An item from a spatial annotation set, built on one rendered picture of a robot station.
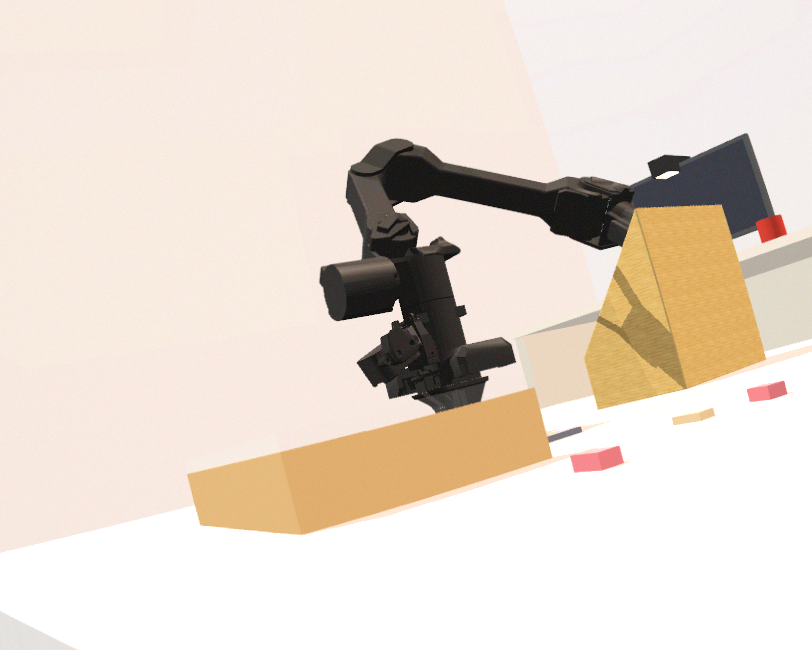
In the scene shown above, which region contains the pink rectangular block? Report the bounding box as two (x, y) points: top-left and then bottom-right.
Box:
(746, 380), (788, 403)
(570, 445), (624, 473)

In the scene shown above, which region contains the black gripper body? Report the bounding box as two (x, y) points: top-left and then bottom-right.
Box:
(385, 297), (516, 399)

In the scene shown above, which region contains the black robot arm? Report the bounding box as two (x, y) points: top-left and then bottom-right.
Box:
(319, 139), (638, 388)

